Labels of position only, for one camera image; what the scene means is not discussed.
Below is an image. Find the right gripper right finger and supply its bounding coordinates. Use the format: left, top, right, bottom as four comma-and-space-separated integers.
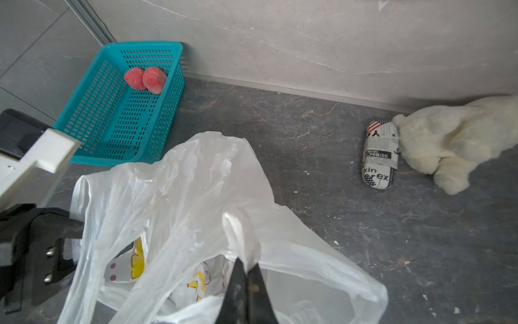
246, 264, 279, 324

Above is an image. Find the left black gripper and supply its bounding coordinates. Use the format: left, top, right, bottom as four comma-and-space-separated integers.
1, 204, 84, 315

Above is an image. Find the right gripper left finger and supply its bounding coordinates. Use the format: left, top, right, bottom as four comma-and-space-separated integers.
215, 258, 248, 324

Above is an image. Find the white printed plastic bag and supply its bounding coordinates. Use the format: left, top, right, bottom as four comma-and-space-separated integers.
59, 132, 389, 323

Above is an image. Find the red peach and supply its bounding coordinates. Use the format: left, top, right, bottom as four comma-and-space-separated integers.
124, 67, 146, 91
142, 67, 167, 95

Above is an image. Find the teal plastic basket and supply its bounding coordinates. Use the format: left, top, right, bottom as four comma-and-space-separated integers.
53, 41, 185, 167

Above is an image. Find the white plush toy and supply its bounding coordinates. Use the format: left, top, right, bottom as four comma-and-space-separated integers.
392, 95, 517, 195

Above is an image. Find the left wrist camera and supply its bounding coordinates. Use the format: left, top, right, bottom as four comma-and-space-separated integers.
1, 109, 80, 211

